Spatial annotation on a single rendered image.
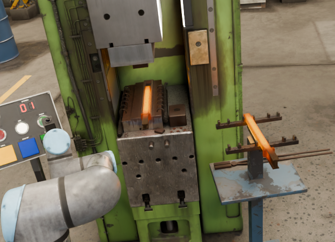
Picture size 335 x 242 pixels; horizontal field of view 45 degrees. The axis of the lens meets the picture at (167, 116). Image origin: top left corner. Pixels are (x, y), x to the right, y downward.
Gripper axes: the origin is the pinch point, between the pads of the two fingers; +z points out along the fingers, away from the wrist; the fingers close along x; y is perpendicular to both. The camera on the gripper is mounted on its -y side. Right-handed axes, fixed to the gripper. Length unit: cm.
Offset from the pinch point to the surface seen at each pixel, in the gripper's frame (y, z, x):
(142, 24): -35, -17, 51
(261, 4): -112, 393, 410
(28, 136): -4.3, 10.9, -8.8
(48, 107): -14.2, 11.0, 3.8
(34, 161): 7.8, 27.7, -10.0
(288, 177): 53, -19, 96
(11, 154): 1.1, 10.2, -18.1
